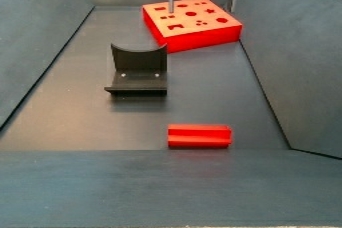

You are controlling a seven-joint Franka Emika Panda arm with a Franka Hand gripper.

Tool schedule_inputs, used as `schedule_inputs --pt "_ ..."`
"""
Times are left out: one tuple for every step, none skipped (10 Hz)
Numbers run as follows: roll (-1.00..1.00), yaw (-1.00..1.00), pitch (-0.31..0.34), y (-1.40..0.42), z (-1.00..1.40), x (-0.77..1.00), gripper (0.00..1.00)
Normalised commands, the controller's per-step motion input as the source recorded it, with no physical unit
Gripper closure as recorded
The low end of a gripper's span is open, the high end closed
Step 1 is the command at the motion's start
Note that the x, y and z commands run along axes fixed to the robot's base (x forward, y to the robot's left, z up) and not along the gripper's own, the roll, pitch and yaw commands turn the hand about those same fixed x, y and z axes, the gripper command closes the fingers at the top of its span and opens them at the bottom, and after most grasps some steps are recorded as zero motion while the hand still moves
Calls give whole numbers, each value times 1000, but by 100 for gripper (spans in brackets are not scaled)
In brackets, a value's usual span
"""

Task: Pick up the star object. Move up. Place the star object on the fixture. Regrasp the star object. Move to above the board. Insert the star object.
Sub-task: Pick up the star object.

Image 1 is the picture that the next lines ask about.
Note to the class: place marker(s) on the red star-profile bar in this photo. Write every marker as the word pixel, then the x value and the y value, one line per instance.
pixel 199 135

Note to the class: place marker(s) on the black curved fixture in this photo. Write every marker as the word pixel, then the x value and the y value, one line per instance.
pixel 140 71

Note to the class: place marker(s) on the red block with shaped holes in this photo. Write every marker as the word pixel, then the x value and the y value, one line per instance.
pixel 198 24

